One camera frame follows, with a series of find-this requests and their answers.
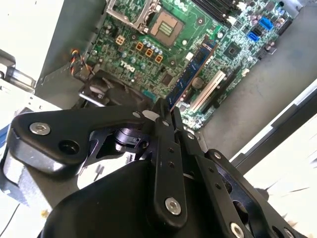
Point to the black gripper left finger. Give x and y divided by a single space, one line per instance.
69 119

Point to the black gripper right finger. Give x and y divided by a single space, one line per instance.
208 173

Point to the RAM stick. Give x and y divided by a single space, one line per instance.
194 72

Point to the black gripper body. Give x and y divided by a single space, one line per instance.
111 205

